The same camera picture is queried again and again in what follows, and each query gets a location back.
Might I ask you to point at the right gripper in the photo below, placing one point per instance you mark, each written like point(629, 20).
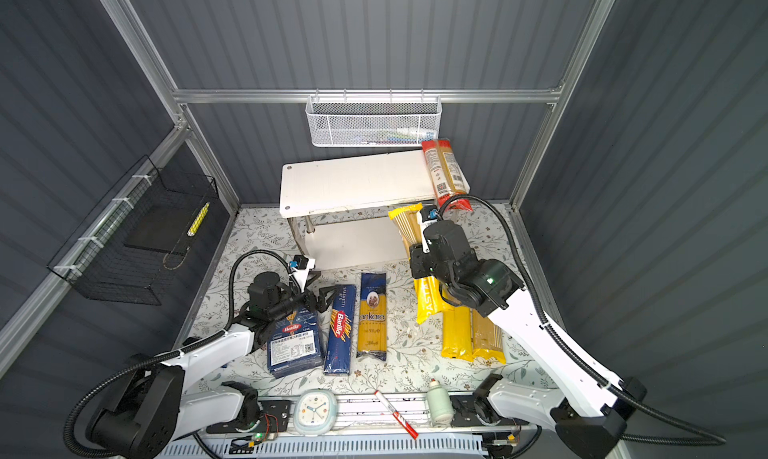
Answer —
point(415, 260)

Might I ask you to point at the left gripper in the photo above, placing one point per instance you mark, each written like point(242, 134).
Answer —
point(310, 303)

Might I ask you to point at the yellow pastatime bag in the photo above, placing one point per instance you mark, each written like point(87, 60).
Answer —
point(457, 334)
point(427, 287)
point(486, 339)

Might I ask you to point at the red spaghetti bag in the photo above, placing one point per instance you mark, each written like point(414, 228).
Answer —
point(445, 172)

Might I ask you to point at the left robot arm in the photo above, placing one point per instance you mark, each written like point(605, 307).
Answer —
point(138, 411)

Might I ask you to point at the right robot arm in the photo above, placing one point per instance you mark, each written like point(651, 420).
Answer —
point(592, 409)

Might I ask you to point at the blue Barilla pasta box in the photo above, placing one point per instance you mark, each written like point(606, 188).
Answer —
point(295, 345)

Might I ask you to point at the white two-tier shelf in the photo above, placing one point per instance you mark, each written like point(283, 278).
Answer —
point(346, 185)

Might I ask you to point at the floral table mat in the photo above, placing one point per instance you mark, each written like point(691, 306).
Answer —
point(414, 349)

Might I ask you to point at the blue Barilla spaghetti box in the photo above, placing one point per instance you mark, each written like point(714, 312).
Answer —
point(339, 345)

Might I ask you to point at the blue yellow spaghetti bag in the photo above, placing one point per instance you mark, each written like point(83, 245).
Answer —
point(372, 326)

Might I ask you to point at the mint alarm clock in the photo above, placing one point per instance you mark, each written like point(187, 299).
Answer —
point(315, 412)

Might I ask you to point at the red white marker pen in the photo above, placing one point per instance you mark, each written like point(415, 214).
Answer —
point(396, 415)

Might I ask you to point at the small white bottle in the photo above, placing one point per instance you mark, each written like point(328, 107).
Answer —
point(439, 404)

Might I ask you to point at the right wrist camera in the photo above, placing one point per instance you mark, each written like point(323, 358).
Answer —
point(427, 216)

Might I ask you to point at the white slotted cable duct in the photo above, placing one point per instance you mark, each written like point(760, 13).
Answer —
point(430, 445)

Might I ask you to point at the white wire mesh basket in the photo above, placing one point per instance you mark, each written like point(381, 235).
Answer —
point(391, 123)

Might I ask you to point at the black wire basket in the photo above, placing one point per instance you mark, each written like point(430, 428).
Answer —
point(134, 248)

